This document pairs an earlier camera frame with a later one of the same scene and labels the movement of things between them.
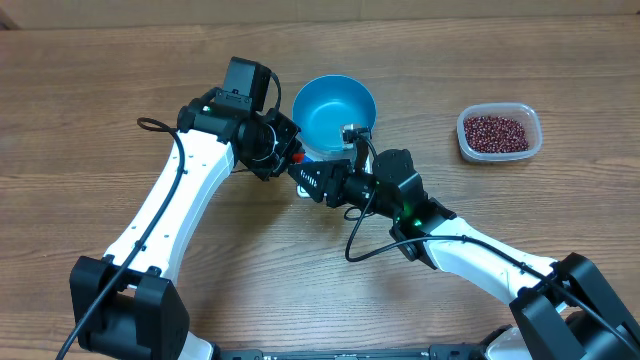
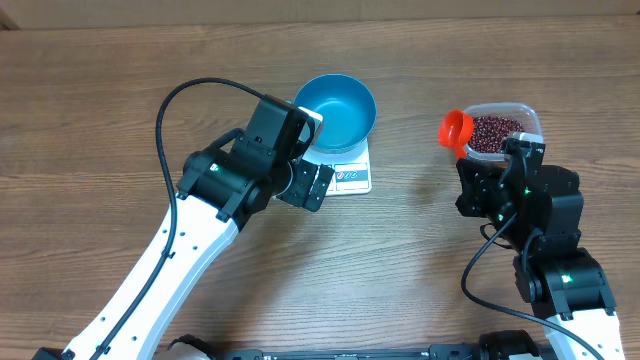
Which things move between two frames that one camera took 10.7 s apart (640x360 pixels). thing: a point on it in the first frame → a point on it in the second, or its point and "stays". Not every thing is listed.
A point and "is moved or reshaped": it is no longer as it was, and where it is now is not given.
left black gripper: x=282 y=145 → x=310 y=185
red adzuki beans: x=495 y=134 stays
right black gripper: x=338 y=181 → x=473 y=185
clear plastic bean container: x=495 y=131 stays
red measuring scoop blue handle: x=301 y=158 is moved or reshaped
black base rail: x=436 y=352 stays
